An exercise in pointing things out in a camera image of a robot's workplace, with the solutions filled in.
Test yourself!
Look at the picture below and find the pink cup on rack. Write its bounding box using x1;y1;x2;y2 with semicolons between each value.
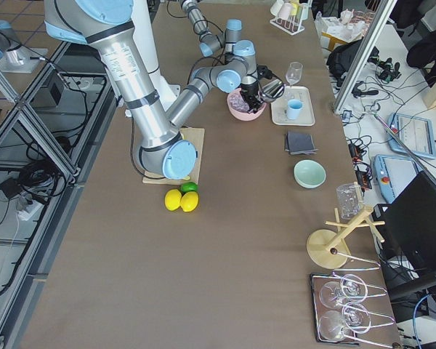
272;2;292;20

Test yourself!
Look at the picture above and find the black backpack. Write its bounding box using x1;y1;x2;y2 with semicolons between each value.
326;39;363;89

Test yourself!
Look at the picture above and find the cream serving tray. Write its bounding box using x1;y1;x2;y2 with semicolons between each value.
271;87;315;127

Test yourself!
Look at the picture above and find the upper lying wine glass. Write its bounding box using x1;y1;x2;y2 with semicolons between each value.
318;274;387;309

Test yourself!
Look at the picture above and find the green lime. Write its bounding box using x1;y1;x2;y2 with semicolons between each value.
179;182;198;193

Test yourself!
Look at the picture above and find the aluminium frame post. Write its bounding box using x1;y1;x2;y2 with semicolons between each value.
333;0;397;114

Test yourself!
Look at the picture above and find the blue cup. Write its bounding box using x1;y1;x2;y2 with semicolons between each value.
286;99;303;120

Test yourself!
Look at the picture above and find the pile of clear ice cubes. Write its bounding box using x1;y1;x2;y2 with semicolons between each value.
227;90;249;113

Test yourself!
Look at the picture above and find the lower lying wine glass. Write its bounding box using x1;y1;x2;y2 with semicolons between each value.
318;302;395;341

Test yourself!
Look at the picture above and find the blue teach pendant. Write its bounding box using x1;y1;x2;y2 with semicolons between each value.
373;154;419;204
388;113;436;159

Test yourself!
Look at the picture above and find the dark grey folded cloth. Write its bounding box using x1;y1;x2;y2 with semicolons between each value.
284;131;318;155

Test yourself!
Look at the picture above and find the upper blue teach pendant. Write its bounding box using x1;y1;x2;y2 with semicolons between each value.
388;113;436;159

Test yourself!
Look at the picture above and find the wooden cutting board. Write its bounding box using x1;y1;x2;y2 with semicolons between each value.
142;127;205;185

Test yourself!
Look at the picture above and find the lying wine glass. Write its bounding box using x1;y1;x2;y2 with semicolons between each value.
318;302;395;341
318;274;387;309

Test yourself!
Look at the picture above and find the pink bowl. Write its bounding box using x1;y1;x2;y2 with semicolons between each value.
227;89;267;121

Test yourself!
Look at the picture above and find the glass mug on tree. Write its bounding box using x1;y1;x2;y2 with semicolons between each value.
336;182;363;220

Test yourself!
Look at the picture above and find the lower blue teach pendant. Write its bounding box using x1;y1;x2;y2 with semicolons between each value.
373;154;419;204

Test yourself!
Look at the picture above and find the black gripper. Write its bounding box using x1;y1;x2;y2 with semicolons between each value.
240;77;262;113

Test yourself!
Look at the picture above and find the black tray with glasses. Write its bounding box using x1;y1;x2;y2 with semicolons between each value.
310;273;360;348

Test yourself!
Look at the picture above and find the white cup rack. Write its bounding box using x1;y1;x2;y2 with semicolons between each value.
270;0;312;36

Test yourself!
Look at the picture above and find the black monitor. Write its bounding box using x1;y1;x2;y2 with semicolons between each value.
373;172;436;300

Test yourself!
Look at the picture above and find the white column with base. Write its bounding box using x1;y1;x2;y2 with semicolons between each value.
132;0;180;111

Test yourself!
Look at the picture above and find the wooden mug tree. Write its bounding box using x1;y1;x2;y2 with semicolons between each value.
306;203;384;270

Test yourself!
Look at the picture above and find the metal ice scoop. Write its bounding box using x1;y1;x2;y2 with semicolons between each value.
260;79;286;103

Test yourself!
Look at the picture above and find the left yellow lemon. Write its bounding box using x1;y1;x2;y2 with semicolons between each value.
164;189;182;211

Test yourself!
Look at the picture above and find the standing wine glass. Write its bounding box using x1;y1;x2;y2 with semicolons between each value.
286;62;303;87

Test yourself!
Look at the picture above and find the person in dark jacket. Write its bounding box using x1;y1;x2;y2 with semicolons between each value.
406;30;436;68

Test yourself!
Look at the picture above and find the green bowl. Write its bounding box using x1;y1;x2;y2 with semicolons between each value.
294;159;327;189

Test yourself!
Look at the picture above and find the yellow lemon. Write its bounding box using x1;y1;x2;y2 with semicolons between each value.
180;191;199;212
164;189;182;211

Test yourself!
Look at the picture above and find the right yellow lemon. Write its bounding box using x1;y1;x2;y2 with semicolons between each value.
180;191;199;212

